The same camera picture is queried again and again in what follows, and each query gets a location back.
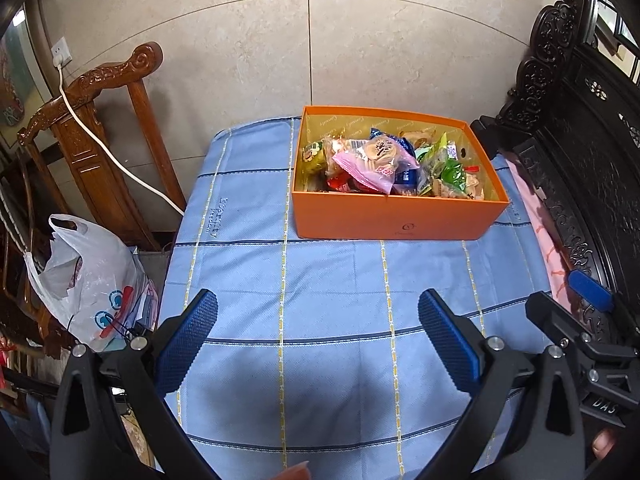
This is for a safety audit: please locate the person's right hand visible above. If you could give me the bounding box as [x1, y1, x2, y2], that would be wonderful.
[590, 427, 618, 461]

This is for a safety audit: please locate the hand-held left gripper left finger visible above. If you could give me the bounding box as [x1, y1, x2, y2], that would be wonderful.
[49, 288, 221, 480]

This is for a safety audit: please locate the floral patterned cloth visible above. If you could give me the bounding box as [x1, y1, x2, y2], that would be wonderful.
[117, 410, 158, 471]

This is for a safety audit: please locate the white plastic shopping bag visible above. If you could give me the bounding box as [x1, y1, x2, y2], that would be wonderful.
[24, 214, 156, 353]

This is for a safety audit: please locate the grey cloth bag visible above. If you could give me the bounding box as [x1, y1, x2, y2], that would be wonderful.
[135, 247, 173, 306]

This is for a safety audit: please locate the yellow green snack packet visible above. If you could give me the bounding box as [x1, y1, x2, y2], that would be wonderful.
[300, 141, 331, 173]

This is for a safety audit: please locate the red snack packet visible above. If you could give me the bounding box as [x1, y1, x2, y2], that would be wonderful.
[325, 172, 361, 193]

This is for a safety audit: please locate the light green snack packet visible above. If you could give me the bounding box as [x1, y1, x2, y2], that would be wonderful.
[417, 132, 451, 171]

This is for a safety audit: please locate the dark blue snack packet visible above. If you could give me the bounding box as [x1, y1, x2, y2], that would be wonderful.
[370, 128, 416, 153]

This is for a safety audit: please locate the pink cloth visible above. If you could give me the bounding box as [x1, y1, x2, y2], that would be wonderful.
[502, 152, 581, 311]

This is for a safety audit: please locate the pink biscuit packet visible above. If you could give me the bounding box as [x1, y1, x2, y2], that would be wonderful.
[332, 139, 420, 195]

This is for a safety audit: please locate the white wall socket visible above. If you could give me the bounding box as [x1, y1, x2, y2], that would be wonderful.
[50, 37, 73, 68]

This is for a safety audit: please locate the blue checked bed sheet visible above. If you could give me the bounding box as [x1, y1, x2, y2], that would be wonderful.
[150, 117, 576, 480]

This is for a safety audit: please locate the carved brown wooden chair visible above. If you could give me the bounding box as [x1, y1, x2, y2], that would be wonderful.
[17, 42, 188, 251]

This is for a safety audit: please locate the person's left hand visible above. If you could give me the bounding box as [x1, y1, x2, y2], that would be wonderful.
[277, 461, 311, 480]

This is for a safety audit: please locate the orange cardboard box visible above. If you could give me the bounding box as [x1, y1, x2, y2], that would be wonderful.
[291, 105, 510, 241]

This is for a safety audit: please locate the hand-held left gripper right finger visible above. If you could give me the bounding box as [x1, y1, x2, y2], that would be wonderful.
[415, 288, 586, 480]

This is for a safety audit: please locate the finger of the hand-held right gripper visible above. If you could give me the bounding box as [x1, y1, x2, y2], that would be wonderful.
[567, 269, 621, 341]
[525, 291, 608, 361]

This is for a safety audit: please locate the dark wooden chair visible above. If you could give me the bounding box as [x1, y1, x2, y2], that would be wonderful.
[0, 145, 76, 356]

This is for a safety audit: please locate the white power cable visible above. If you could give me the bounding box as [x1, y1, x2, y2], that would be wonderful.
[52, 60, 186, 216]

